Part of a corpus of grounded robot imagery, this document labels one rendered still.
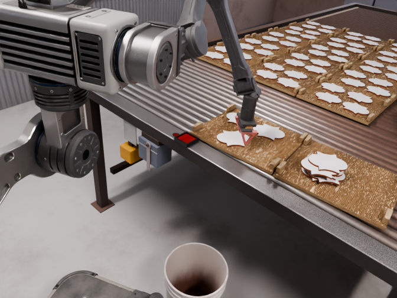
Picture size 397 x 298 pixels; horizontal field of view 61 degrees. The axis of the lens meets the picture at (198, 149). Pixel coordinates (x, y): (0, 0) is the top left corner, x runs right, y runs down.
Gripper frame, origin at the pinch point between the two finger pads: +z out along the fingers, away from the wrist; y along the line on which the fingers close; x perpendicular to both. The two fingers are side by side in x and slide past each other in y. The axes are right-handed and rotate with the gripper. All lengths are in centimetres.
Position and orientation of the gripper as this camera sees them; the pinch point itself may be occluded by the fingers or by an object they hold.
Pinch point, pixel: (243, 136)
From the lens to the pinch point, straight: 147.3
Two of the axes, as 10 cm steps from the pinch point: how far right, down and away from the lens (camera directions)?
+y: -1.1, -5.7, 8.2
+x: -9.9, 0.0, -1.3
